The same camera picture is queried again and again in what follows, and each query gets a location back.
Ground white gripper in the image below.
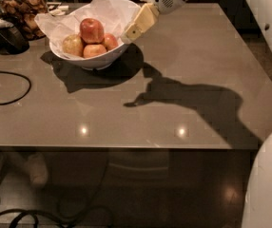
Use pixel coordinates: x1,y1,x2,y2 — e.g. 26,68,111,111
121,0,185,44

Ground red apple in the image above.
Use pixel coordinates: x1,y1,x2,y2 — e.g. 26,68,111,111
80,18,105,44
103,33,118,51
83,44,107,58

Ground white ceramic bowl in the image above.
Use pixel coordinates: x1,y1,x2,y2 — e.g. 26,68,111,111
49,0,143,71

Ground left yellowish apple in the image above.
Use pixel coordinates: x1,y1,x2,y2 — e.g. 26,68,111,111
62,34,85,57

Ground small white items behind bowl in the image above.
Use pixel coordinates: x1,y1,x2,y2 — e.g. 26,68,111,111
49,5,69,16

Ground white tissue paper liner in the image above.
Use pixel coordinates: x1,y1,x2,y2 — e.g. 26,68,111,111
34,0,134,61

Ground glass jar of snacks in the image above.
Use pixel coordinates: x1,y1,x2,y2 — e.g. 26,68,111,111
0,0,49,40

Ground white shoe right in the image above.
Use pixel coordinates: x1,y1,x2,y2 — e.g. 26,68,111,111
26,153,49,188

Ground black pan with handle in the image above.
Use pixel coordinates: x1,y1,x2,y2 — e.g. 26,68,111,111
0,18,29,54

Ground black cable on table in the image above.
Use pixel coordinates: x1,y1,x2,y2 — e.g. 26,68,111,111
0,69,33,106

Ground black cables on floor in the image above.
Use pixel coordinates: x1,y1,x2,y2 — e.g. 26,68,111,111
0,149,115,228

